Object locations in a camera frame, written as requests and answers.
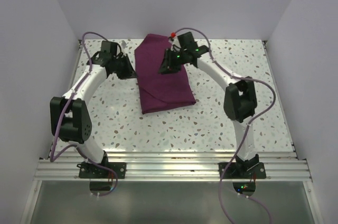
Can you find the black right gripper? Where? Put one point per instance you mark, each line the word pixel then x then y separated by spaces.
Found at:
pixel 167 66

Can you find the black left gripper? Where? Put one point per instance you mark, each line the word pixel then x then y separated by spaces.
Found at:
pixel 130 73

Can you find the purple cloth mat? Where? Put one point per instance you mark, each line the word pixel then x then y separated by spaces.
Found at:
pixel 159 92

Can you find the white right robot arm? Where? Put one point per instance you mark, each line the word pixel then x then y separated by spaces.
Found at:
pixel 240 99

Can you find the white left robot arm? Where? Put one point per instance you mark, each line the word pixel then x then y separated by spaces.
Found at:
pixel 70 118

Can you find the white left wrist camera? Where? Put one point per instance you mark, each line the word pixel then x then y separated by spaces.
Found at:
pixel 123 44

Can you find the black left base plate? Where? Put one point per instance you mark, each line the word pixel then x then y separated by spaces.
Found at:
pixel 111 170

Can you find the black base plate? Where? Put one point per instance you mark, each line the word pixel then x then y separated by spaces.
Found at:
pixel 236 172
pixel 111 170

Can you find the aluminium rail frame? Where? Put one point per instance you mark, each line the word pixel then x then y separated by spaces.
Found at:
pixel 172 157

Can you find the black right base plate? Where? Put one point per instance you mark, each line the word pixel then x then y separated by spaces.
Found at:
pixel 236 172

